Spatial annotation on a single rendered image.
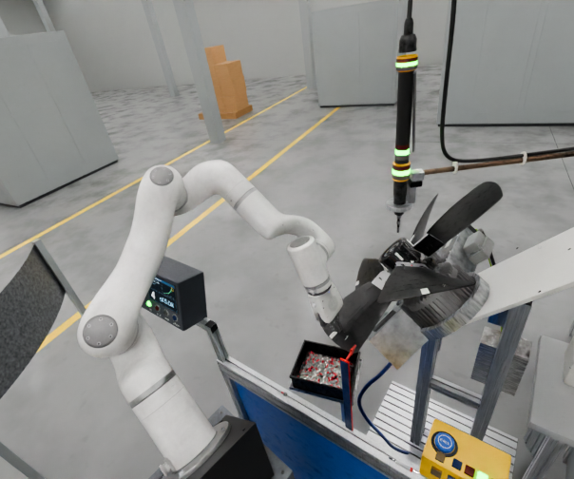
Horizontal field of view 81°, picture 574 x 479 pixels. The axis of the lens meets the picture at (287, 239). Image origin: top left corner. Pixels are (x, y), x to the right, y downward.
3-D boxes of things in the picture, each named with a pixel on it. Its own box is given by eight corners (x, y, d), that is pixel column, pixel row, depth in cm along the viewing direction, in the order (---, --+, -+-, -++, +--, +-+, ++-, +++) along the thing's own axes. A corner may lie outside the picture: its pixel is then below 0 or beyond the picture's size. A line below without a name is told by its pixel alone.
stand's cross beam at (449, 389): (480, 401, 134) (482, 395, 132) (478, 410, 131) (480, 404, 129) (431, 380, 144) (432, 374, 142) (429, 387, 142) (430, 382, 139)
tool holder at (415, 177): (415, 198, 94) (418, 164, 89) (424, 210, 88) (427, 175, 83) (383, 201, 95) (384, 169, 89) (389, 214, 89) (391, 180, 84)
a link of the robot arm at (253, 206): (262, 190, 110) (328, 256, 109) (230, 214, 99) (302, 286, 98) (273, 173, 103) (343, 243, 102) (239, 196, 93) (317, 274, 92)
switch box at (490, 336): (517, 377, 132) (532, 340, 120) (514, 396, 126) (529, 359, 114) (474, 361, 140) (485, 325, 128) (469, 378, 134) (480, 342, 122)
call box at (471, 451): (502, 476, 78) (512, 454, 72) (494, 522, 71) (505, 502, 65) (430, 438, 86) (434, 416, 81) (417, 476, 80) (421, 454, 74)
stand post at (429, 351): (423, 438, 175) (443, 316, 125) (417, 453, 170) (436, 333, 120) (414, 433, 178) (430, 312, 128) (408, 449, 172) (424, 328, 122)
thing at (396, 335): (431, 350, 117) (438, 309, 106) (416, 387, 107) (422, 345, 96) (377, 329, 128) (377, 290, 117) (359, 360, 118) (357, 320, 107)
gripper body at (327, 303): (319, 296, 95) (332, 326, 99) (335, 275, 102) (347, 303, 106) (299, 294, 100) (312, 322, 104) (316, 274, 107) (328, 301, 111)
